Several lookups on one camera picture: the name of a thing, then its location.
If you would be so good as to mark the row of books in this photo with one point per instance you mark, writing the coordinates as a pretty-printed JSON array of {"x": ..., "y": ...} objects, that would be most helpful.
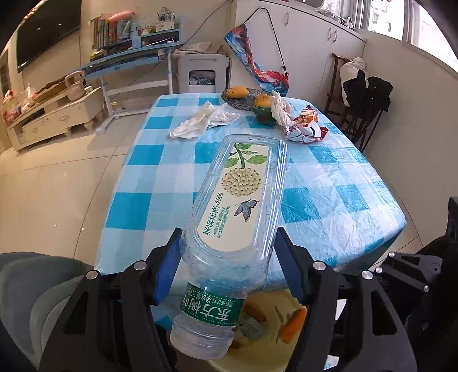
[{"x": 105, "y": 34}]

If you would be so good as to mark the green plush toy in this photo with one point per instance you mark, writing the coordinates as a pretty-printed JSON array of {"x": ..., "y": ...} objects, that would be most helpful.
[{"x": 264, "y": 115}]

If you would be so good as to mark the white storage stool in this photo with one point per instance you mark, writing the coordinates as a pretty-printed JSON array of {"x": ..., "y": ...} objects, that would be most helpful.
[{"x": 204, "y": 71}]

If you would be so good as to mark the grey upholstered seat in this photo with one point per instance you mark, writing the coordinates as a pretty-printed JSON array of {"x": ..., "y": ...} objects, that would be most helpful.
[{"x": 32, "y": 286}]

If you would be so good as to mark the pink plush toy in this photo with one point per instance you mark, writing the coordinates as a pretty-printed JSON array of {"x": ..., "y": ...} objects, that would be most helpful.
[{"x": 121, "y": 16}]

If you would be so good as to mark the white tissue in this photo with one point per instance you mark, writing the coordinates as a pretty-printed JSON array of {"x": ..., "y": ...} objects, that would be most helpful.
[{"x": 200, "y": 121}]

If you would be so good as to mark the beige folded cloth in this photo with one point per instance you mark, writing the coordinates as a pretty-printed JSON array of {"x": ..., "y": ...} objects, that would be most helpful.
[{"x": 196, "y": 48}]

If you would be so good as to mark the brown cardboard box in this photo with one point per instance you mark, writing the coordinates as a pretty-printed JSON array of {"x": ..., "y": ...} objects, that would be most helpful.
[{"x": 50, "y": 91}]

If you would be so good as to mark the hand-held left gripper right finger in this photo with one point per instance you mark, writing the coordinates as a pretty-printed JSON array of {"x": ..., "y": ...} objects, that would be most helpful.
[{"x": 289, "y": 266}]

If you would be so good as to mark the white wall cabinet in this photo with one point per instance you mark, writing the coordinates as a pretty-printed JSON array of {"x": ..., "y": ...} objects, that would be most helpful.
[{"x": 311, "y": 46}]

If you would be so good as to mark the cream television stand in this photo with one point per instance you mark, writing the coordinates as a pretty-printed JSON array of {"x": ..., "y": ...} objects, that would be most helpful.
[{"x": 53, "y": 118}]

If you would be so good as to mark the colourful printed bag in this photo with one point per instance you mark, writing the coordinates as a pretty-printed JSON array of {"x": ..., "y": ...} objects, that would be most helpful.
[{"x": 250, "y": 53}]

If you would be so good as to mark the window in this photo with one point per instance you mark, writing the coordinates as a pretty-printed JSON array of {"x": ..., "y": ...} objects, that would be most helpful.
[{"x": 422, "y": 25}]

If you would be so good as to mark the black wall television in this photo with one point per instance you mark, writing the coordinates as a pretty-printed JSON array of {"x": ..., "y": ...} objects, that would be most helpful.
[{"x": 46, "y": 32}]

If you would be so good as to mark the red white snack wrapper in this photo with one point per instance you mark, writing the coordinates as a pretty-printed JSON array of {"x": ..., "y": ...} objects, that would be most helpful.
[{"x": 304, "y": 134}]

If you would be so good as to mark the blue study desk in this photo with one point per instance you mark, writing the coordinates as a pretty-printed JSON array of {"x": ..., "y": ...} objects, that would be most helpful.
[{"x": 125, "y": 59}]

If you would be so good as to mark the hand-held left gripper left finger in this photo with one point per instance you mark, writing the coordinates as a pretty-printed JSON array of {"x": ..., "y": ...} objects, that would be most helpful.
[{"x": 166, "y": 272}]

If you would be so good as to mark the orange peel piece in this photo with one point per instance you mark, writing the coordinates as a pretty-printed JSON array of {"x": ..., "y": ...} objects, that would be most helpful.
[{"x": 291, "y": 323}]

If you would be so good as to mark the plastic bags with red items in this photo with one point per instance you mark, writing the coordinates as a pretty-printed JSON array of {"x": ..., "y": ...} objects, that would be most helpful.
[{"x": 18, "y": 105}]

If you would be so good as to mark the yellow plastic basin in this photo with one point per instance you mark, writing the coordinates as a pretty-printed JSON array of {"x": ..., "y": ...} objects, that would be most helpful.
[{"x": 264, "y": 352}]

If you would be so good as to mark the yellow mango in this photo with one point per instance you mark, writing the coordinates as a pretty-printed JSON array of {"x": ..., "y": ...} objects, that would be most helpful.
[
  {"x": 263, "y": 101},
  {"x": 238, "y": 92}
]

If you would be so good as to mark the glass fruit plate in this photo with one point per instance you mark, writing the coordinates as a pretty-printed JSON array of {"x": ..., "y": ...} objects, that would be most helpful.
[{"x": 239, "y": 102}]

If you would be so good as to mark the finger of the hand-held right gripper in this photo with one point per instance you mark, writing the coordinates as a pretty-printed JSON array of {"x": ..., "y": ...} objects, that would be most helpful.
[{"x": 411, "y": 268}]

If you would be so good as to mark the white pen holder box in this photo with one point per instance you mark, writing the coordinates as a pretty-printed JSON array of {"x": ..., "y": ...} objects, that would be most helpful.
[{"x": 165, "y": 24}]

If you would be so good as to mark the white paper wrapper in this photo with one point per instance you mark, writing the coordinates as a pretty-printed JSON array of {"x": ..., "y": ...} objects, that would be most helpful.
[{"x": 281, "y": 109}]

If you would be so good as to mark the pink kettlebell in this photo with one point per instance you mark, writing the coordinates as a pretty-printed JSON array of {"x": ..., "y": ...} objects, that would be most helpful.
[{"x": 76, "y": 89}]

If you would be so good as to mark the white sack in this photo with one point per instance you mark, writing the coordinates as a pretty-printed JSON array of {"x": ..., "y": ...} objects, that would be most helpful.
[{"x": 352, "y": 71}]

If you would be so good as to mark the clear plastic water bottle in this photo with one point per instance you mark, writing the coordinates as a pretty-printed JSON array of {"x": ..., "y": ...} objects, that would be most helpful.
[{"x": 236, "y": 200}]

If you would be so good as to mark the dark wooden chair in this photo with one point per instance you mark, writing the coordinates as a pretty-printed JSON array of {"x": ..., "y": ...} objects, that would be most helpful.
[{"x": 334, "y": 93}]

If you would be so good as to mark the orange snack packet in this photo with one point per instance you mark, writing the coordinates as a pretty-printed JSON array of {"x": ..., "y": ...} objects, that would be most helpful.
[{"x": 307, "y": 117}]

